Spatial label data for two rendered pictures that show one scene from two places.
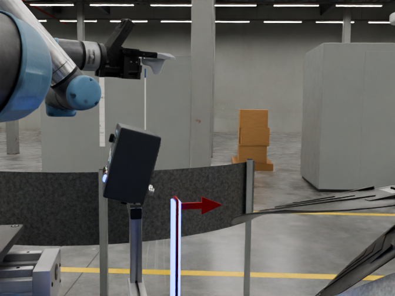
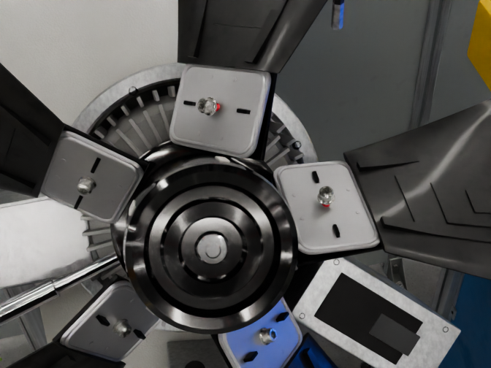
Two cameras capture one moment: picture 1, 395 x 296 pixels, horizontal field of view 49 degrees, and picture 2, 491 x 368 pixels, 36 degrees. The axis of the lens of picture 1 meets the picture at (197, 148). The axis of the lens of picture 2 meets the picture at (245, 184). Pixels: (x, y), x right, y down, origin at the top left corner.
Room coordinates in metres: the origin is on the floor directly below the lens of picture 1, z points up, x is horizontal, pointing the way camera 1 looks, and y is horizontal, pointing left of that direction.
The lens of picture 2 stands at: (1.02, -0.35, 1.63)
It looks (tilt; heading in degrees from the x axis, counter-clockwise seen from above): 48 degrees down; 183
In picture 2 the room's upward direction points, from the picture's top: 3 degrees counter-clockwise
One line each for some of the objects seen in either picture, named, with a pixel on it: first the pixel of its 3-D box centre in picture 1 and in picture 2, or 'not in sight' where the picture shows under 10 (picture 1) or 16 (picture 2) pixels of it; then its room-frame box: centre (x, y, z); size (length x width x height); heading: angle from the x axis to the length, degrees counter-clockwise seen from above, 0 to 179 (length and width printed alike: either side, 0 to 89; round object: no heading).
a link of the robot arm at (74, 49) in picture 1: (59, 55); not in sight; (1.10, 0.35, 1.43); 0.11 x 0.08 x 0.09; 125
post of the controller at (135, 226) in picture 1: (135, 244); not in sight; (1.07, 0.16, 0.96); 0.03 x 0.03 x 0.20; 13
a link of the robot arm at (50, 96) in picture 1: (63, 94); not in sight; (1.08, 0.34, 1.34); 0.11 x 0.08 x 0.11; 35
